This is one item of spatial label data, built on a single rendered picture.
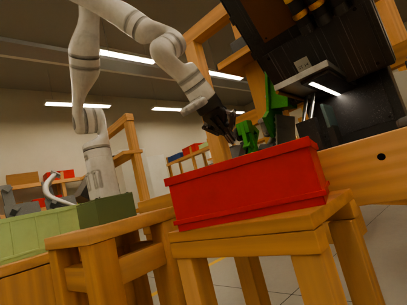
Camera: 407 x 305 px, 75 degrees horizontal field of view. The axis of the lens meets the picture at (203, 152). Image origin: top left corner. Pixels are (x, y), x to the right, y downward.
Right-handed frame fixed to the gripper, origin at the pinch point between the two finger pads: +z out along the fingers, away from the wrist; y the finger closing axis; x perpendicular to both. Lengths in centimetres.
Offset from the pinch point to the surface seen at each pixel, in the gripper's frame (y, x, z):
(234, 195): -13.1, 28.6, -0.5
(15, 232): 84, 38, -13
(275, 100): -5.4, -30.0, 5.4
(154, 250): 28.5, 28.7, 13.9
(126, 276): 28.3, 39.7, 10.8
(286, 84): -17.8, -13.4, -3.5
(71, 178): 622, -224, 38
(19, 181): 644, -147, -30
